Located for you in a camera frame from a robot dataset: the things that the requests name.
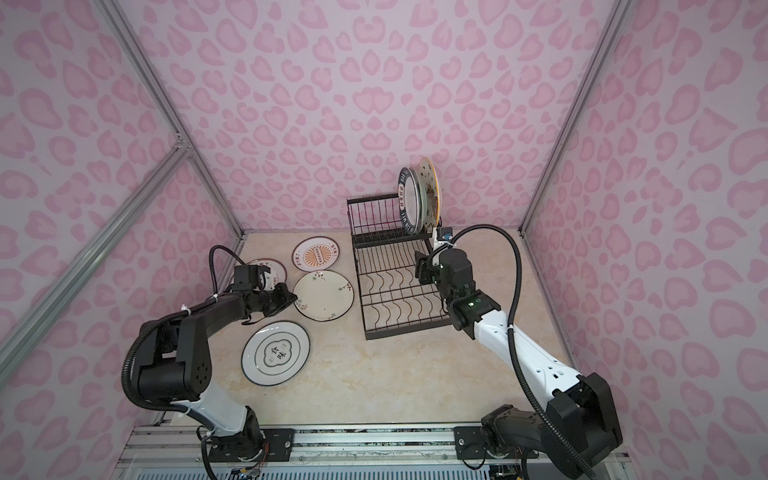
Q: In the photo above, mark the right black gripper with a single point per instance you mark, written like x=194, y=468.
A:
x=423, y=268

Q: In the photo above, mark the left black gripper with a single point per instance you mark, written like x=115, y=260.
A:
x=285, y=298

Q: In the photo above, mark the large orange sunburst plate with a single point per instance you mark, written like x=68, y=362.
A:
x=271, y=263

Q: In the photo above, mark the cream plum blossom plate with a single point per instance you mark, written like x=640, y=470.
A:
x=323, y=295

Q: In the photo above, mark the mint green flower plate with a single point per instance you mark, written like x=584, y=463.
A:
x=423, y=202

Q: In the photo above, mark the white star cat plate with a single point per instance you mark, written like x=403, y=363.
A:
x=432, y=194

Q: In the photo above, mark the white plate dark green rim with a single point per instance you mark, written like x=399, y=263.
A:
x=409, y=201

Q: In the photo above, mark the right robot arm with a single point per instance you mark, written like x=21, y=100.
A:
x=572, y=417

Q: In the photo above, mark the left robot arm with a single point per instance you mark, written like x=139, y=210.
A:
x=169, y=366

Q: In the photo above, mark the white plate black cloud outline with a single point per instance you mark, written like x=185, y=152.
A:
x=276, y=353

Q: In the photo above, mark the small orange sunburst plate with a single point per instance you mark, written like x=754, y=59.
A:
x=315, y=253

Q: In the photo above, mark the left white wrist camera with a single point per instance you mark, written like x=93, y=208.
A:
x=276, y=279

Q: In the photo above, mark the black wire dish rack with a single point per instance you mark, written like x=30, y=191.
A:
x=392, y=300

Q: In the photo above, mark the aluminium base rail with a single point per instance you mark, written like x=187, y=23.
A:
x=332, y=451

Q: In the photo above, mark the aluminium frame diagonal strut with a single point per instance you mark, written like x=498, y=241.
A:
x=38, y=320

